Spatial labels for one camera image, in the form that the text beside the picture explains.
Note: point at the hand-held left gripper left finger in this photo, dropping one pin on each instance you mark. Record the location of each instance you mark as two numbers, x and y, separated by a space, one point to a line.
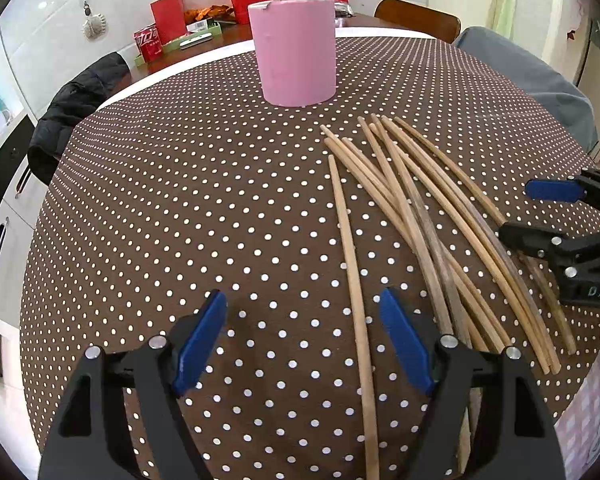
202 342

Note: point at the brown polka dot tablecloth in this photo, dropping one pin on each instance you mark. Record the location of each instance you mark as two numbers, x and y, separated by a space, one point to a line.
180 210

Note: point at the person's pink patterned clothing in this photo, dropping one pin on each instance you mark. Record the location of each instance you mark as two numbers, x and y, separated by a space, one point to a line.
590 420

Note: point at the dark shiny wrapper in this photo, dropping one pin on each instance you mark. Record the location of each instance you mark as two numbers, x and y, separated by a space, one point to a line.
344 10

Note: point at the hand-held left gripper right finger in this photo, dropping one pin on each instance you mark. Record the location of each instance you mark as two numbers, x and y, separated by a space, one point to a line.
405 342

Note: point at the orange snack packet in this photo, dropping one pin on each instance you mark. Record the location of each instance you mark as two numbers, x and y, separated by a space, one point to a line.
212 11

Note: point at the black jacket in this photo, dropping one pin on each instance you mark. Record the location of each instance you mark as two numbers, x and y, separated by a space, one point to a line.
75 105

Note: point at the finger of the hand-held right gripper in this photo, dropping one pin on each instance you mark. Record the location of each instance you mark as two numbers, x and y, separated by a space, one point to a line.
552 190
535 240

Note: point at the pink cup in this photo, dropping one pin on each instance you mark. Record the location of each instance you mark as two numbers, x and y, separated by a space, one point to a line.
295 50

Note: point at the hanging wall ornament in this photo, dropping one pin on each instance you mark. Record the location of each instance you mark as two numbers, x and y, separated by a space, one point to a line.
93 24

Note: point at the green tray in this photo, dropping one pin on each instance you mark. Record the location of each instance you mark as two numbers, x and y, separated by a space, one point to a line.
172 46

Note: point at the red soda can pack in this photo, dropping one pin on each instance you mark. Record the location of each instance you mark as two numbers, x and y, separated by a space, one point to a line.
147 42

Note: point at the pile of wooden chopsticks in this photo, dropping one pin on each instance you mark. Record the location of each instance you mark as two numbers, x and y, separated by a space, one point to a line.
420 200

